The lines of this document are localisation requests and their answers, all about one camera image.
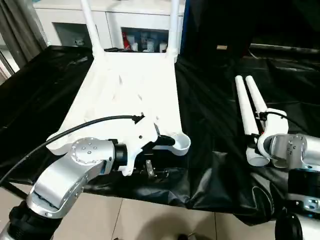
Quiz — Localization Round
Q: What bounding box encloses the white plastic table leg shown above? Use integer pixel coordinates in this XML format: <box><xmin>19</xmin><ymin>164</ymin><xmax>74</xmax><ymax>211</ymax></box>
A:
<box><xmin>80</xmin><ymin>0</ymin><xmax>105</xmax><ymax>58</ymax></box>
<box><xmin>166</xmin><ymin>0</ymin><xmax>182</xmax><ymax>64</ymax></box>
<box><xmin>244</xmin><ymin>75</ymin><xmax>288</xmax><ymax>169</ymax></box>
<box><xmin>234</xmin><ymin>75</ymin><xmax>271</xmax><ymax>168</ymax></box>

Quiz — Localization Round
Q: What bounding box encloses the white plastic table top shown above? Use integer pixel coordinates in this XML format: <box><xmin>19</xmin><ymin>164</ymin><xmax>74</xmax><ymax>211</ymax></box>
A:
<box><xmin>46</xmin><ymin>46</ymin><xmax>192</xmax><ymax>158</ymax></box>

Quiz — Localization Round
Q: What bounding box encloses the black mat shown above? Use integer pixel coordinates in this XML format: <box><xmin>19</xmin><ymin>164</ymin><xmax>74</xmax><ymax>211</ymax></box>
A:
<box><xmin>0</xmin><ymin>44</ymin><xmax>320</xmax><ymax>226</ymax></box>

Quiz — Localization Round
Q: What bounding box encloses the long black bar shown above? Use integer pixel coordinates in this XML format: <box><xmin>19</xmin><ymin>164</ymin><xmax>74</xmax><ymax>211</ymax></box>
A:
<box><xmin>249</xmin><ymin>43</ymin><xmax>320</xmax><ymax>55</ymax></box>

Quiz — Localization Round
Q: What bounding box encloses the white cabinet with glass doors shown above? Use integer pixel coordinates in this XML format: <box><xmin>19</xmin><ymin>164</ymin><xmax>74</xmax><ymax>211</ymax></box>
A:
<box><xmin>33</xmin><ymin>0</ymin><xmax>186</xmax><ymax>55</ymax></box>

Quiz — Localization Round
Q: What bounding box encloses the black work table leg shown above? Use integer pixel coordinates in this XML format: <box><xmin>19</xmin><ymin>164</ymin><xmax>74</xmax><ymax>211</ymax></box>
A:
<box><xmin>4</xmin><ymin>180</ymin><xmax>29</xmax><ymax>201</ymax></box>

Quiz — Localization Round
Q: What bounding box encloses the grey curtain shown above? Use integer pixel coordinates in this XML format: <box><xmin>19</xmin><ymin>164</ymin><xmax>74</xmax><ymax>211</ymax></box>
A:
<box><xmin>0</xmin><ymin>0</ymin><xmax>49</xmax><ymax>74</ymax></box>

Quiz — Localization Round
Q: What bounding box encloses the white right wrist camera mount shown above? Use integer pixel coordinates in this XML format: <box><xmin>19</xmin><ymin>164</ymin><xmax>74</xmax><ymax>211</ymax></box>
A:
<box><xmin>255</xmin><ymin>108</ymin><xmax>289</xmax><ymax>161</ymax></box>

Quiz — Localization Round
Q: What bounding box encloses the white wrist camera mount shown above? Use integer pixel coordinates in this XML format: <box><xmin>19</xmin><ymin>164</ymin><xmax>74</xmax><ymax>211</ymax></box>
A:
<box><xmin>255</xmin><ymin>108</ymin><xmax>289</xmax><ymax>161</ymax></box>
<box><xmin>121</xmin><ymin>115</ymin><xmax>161</xmax><ymax>176</ymax></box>

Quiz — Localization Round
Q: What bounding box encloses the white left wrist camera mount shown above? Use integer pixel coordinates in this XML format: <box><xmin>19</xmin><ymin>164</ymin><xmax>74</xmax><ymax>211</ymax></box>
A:
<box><xmin>121</xmin><ymin>115</ymin><xmax>161</xmax><ymax>176</ymax></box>

